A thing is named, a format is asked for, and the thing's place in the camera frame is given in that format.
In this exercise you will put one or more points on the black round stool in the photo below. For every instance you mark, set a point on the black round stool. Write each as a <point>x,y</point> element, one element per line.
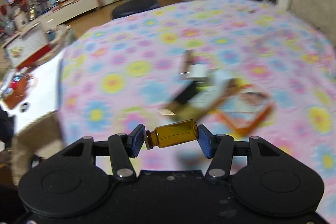
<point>134,7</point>

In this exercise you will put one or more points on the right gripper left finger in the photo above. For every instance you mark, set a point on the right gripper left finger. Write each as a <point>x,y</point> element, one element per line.
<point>122,147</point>

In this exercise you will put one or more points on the floral pink fleece blanket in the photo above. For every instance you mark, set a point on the floral pink fleece blanket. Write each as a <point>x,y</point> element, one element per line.
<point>172,63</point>

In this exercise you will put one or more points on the orange tin with portrait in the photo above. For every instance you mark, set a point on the orange tin with portrait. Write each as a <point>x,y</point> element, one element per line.
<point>246,109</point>

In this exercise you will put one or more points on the small white charger cube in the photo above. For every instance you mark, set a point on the small white charger cube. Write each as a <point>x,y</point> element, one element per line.
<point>198,72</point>

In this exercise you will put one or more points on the white gold Cielo box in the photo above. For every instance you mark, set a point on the white gold Cielo box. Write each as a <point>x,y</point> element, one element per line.
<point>209,98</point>

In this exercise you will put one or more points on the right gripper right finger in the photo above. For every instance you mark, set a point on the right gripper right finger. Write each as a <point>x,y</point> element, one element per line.
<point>219,148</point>

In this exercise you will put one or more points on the woven fabric-lined basket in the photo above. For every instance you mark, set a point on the woven fabric-lined basket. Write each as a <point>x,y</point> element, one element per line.
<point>42,138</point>

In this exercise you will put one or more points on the red desk calendar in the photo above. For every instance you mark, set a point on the red desk calendar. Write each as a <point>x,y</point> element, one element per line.
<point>26,47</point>

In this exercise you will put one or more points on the black gold lipstick box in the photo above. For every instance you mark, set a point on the black gold lipstick box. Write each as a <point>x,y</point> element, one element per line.
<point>184,96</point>

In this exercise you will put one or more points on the amber glass vial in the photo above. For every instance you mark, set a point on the amber glass vial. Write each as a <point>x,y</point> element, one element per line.
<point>171,134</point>

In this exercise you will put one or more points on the white TV cabinet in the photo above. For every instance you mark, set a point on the white TV cabinet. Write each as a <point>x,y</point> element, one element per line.
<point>66,13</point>

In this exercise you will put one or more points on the rose gold lipstick tube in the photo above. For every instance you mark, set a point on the rose gold lipstick tube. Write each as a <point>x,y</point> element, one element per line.
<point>187,61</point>

